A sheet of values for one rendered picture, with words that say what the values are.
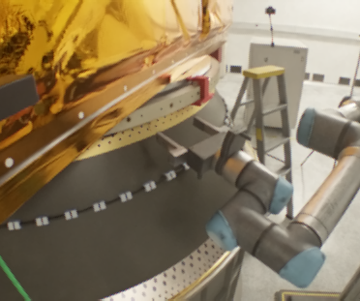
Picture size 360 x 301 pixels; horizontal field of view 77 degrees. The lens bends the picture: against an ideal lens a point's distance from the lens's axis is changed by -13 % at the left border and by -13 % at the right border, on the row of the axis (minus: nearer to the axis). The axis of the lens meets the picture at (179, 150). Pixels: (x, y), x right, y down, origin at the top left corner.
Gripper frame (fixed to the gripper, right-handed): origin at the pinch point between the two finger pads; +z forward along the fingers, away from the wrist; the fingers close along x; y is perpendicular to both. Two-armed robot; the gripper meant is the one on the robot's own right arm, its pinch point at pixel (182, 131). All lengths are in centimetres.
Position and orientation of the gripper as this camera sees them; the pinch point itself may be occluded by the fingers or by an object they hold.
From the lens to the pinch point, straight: 67.5
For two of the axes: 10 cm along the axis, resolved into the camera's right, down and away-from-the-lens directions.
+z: -6.8, -5.0, 5.4
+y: -1.0, 7.9, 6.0
